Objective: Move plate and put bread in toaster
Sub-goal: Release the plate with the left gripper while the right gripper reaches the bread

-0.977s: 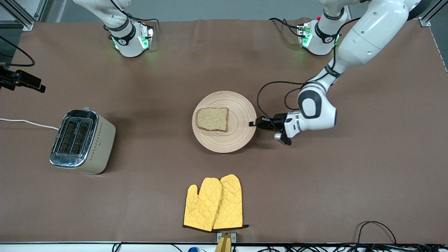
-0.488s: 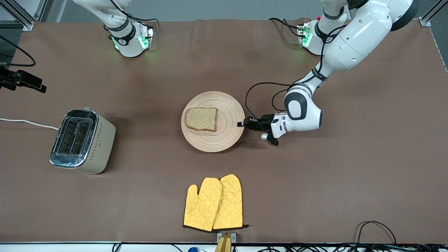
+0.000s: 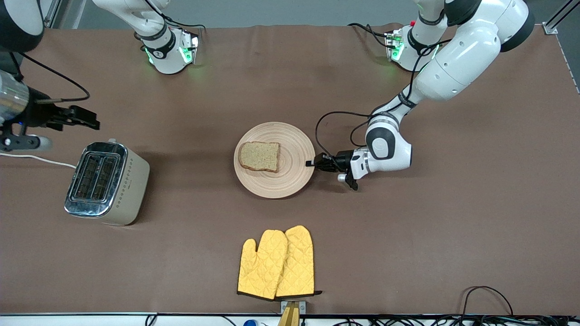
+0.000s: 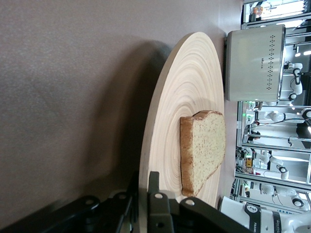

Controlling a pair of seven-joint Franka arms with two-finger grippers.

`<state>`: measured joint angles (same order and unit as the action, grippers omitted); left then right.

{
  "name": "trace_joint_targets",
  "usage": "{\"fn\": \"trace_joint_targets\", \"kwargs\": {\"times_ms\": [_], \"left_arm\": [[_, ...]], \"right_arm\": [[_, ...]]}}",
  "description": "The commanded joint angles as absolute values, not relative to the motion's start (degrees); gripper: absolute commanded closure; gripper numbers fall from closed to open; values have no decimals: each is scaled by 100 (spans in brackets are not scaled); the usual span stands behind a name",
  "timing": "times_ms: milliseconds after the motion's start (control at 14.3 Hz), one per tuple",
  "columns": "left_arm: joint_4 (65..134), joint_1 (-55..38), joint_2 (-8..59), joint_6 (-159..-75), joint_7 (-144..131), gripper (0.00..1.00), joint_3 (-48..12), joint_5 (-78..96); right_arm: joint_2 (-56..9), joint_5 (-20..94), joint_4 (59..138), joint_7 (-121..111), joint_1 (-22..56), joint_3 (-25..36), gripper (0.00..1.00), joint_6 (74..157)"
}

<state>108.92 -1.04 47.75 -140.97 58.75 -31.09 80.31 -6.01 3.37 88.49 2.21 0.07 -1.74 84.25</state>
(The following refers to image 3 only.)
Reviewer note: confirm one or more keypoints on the yellow quilted oven mitt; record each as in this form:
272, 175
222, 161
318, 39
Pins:
299, 262
260, 267

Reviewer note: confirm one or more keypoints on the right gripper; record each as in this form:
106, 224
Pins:
40, 118

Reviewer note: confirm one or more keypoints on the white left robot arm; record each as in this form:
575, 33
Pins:
462, 59

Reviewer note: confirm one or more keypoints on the round light wooden plate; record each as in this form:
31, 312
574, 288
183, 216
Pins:
294, 149

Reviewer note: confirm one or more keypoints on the cream and chrome toaster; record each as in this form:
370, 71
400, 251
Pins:
131, 185

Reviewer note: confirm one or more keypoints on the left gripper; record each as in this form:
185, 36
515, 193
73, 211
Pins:
340, 161

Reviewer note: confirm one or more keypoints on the brown table cover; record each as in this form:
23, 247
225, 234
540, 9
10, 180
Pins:
408, 249

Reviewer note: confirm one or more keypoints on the brown crust bread slice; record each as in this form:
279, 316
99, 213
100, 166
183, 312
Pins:
258, 156

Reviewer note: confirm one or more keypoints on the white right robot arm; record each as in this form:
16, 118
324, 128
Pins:
158, 50

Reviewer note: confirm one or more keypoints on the grey metal bracket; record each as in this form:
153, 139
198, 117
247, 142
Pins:
302, 307

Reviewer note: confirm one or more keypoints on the light wooden stick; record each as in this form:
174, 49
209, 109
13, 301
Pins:
290, 317

